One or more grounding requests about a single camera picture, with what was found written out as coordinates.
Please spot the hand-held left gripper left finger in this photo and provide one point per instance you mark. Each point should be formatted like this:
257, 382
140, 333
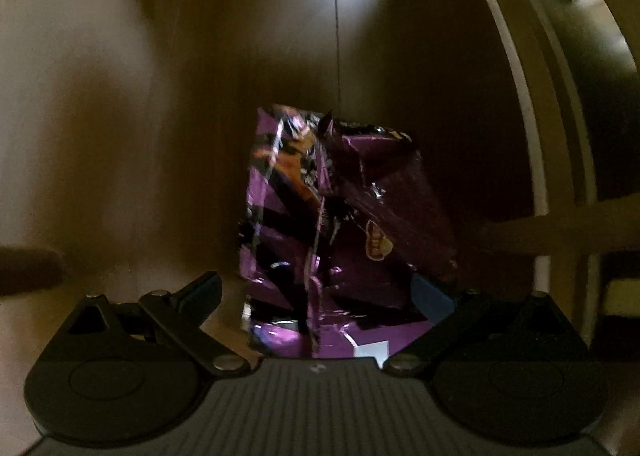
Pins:
200, 292

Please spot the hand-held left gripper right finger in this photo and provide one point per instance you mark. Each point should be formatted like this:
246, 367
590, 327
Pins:
432, 300

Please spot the purple snack bag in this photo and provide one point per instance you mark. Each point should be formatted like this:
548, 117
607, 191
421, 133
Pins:
345, 236

